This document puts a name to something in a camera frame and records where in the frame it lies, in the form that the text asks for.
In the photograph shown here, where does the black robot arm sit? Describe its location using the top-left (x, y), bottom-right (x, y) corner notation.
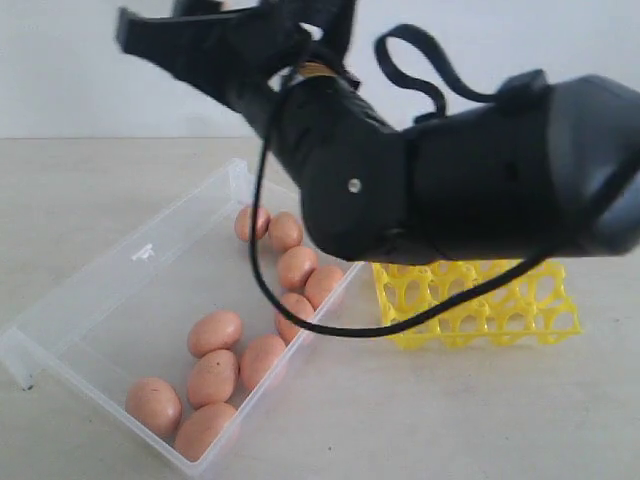
top-left (116, 1), bottom-right (639, 265)

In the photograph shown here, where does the black cable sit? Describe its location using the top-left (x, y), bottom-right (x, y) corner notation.
top-left (247, 23), bottom-right (546, 340)

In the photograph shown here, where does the brown egg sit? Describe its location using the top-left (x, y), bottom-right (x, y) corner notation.
top-left (240, 334), bottom-right (286, 391)
top-left (187, 349), bottom-right (239, 409)
top-left (187, 310), bottom-right (243, 358)
top-left (125, 377), bottom-right (183, 438)
top-left (234, 206), bottom-right (271, 243)
top-left (276, 245), bottom-right (318, 290)
top-left (174, 403), bottom-right (236, 462)
top-left (303, 265), bottom-right (344, 310)
top-left (268, 211), bottom-right (303, 253)
top-left (274, 292), bottom-right (316, 346)

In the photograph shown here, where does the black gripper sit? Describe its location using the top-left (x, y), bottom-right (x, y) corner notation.
top-left (116, 1), bottom-right (360, 108)

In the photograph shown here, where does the clear plastic storage box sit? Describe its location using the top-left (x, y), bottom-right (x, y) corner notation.
top-left (1, 159), bottom-right (336, 479)

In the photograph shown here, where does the yellow plastic egg tray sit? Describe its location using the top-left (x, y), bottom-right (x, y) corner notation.
top-left (372, 260), bottom-right (582, 350)

